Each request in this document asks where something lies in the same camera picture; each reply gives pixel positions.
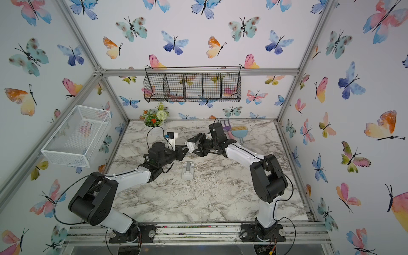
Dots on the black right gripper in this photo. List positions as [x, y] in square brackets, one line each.
[200, 137]

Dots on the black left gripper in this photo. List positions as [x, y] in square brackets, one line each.
[179, 152]

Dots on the white grey phone stand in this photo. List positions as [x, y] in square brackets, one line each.
[191, 146]

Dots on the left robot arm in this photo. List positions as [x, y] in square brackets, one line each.
[93, 202]

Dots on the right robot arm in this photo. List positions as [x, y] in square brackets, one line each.
[267, 176]

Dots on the purple pink toy rake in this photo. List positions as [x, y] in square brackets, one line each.
[227, 129]

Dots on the blue toy brush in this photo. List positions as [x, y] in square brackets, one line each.
[239, 132]

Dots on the white flower pot with plant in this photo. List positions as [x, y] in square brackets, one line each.
[155, 117]

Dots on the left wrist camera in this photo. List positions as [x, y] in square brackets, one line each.
[171, 138]

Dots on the black wire wall basket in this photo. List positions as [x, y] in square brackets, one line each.
[192, 84]

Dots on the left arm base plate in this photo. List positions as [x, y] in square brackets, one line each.
[137, 233]

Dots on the white mesh wall basket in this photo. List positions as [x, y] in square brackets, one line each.
[77, 137]

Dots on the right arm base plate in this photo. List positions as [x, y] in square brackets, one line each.
[255, 232]

